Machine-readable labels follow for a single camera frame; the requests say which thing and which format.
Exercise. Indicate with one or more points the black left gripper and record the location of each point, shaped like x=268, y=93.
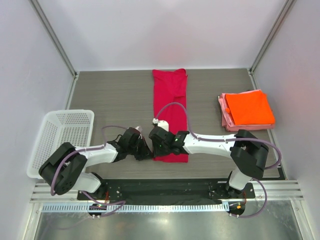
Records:
x=146, y=153

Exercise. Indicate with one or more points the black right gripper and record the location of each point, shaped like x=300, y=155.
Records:
x=157, y=152

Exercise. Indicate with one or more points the magenta t shirt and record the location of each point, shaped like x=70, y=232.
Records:
x=170, y=97

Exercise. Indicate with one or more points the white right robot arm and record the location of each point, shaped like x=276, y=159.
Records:
x=247, y=152

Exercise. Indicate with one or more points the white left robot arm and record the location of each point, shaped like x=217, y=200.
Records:
x=64, y=170

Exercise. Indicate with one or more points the pink folded t shirt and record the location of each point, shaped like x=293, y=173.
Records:
x=228, y=123

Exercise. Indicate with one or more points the white plastic perforated basket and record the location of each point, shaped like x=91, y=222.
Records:
x=73, y=125

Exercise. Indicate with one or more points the orange folded t shirt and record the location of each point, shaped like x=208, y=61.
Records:
x=249, y=108

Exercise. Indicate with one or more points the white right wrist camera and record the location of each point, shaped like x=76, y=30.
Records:
x=161, y=123

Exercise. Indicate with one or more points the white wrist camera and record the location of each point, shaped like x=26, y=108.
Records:
x=138, y=131
x=161, y=123

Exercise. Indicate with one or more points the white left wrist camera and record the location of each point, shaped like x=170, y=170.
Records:
x=138, y=131

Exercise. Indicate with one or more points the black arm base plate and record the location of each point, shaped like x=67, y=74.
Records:
x=170, y=192

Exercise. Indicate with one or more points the white slotted cable duct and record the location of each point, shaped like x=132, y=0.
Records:
x=88, y=207

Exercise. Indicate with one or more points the aluminium extrusion rail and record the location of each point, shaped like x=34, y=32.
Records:
x=277, y=190

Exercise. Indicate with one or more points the left aluminium frame post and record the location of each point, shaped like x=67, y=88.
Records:
x=52, y=35

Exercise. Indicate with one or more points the aluminium frame post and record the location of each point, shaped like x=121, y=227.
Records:
x=52, y=35
x=280, y=19

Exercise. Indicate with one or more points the right aluminium frame post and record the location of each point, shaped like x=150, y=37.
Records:
x=280, y=19

